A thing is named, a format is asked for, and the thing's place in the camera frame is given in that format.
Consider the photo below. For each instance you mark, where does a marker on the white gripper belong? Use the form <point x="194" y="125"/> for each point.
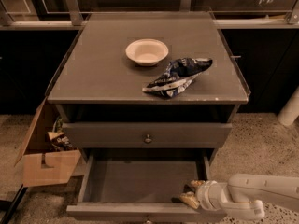
<point x="205" y="192"/>

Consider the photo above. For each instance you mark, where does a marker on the grey drawer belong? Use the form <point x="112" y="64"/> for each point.
<point x="147" y="134"/>
<point x="141" y="185"/>

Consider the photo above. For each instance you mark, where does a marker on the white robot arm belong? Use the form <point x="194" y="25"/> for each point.
<point x="243" y="195"/>

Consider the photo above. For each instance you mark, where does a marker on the grey drawer cabinet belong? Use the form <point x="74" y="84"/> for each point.
<point x="99" y="83"/>

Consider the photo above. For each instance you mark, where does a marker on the grey top drawer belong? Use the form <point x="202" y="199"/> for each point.
<point x="147" y="134"/>

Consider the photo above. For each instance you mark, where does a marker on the blue crumpled chip bag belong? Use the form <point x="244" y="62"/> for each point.
<point x="178" y="76"/>

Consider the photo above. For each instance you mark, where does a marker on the snack packets in box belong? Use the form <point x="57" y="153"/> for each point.
<point x="57" y="137"/>

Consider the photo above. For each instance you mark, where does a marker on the white bowl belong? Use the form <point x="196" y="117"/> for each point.
<point x="146" y="52"/>

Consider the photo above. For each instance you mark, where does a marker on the cardboard box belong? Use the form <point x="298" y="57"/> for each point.
<point x="42" y="165"/>

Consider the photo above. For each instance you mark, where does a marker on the black bar on floor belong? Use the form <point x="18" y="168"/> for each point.
<point x="9" y="207"/>

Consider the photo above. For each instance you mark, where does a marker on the white cylinder post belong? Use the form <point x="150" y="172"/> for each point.
<point x="290" y="112"/>

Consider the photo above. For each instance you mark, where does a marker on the metal window frame rail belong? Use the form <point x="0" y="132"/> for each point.
<point x="228" y="14"/>

